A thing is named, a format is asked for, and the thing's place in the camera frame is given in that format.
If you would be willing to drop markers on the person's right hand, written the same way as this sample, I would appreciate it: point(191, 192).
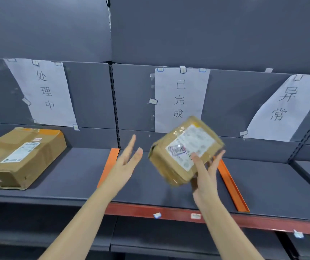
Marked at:
point(205, 186)

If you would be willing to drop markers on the person's left hand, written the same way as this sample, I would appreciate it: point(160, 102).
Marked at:
point(121, 170)

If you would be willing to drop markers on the person's right thumb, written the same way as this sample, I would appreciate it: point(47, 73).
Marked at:
point(199, 164)

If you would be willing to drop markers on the person's left thumb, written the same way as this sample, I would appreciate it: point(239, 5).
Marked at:
point(129, 147)

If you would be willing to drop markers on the small labelled cardboard parcel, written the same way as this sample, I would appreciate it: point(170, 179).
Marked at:
point(176, 148)

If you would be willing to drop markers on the person's right forearm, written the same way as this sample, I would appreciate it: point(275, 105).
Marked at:
point(225, 232)

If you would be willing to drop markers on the person's left forearm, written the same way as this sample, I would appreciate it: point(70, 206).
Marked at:
point(81, 227)

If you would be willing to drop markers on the orange metal shelf divider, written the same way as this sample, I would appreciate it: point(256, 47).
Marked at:
point(233, 186)
point(108, 167)

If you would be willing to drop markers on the black slotted shelf upright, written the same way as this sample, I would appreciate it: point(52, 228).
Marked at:
point(114, 105)
point(306, 135)

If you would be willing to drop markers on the large flat cardboard box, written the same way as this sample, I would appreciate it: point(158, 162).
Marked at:
point(22, 157)

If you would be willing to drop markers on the grey metal shelving unit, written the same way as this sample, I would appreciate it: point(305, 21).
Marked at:
point(62, 24)

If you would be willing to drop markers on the small white rail label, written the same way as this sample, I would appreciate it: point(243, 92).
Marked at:
point(157, 215)
point(298, 234)
point(195, 216)

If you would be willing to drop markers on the red shelf front rail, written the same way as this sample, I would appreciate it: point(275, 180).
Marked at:
point(266, 222)

